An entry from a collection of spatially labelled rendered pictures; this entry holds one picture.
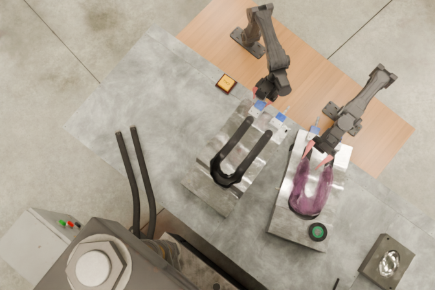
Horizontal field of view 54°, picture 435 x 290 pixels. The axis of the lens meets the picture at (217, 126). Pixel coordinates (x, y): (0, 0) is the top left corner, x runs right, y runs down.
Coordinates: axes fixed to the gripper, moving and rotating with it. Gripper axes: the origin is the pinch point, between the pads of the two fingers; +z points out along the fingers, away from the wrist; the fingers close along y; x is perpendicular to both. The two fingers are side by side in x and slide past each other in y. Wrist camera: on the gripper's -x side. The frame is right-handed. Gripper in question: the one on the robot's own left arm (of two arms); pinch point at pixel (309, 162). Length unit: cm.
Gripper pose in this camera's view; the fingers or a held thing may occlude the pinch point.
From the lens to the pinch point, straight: 167.6
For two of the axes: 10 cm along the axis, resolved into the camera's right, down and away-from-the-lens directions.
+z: -6.7, 7.3, -1.6
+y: 7.5, 6.5, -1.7
